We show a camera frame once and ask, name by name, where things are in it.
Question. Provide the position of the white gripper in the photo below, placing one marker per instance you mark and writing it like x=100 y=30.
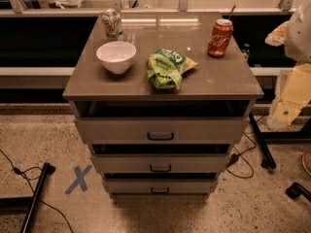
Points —
x=298 y=38

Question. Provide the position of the grey top drawer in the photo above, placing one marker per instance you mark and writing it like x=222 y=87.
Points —
x=161 y=130

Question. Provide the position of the grey drawer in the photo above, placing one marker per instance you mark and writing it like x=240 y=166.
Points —
x=159 y=187
x=161 y=130
x=168 y=163

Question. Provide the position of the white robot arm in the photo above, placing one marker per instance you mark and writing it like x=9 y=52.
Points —
x=295 y=36

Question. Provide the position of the grey drawer cabinet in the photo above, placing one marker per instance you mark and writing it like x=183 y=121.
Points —
x=216 y=87

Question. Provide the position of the grey middle drawer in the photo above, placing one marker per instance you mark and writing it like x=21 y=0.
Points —
x=168 y=163

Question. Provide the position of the grey bottom drawer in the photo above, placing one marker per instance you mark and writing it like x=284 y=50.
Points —
x=159 y=187

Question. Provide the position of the black stand leg right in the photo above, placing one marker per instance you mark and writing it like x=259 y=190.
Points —
x=303 y=136

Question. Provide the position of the black stand leg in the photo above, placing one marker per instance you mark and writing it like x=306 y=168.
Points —
x=303 y=136
x=27 y=205

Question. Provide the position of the red soda can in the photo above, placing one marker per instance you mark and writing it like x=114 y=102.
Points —
x=220 y=37

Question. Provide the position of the black caster leg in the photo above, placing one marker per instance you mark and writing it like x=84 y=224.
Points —
x=296 y=189

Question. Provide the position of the green chip bag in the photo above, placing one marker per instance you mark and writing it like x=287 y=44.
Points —
x=165 y=68

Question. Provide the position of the white bowl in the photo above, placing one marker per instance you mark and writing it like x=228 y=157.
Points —
x=116 y=57

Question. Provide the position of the green white soda can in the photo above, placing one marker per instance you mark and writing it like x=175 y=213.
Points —
x=112 y=23

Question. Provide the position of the blue tape cross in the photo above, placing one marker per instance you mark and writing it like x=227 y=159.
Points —
x=80 y=179

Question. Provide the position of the black stand leg left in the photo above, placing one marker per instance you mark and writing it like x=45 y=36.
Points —
x=27 y=205

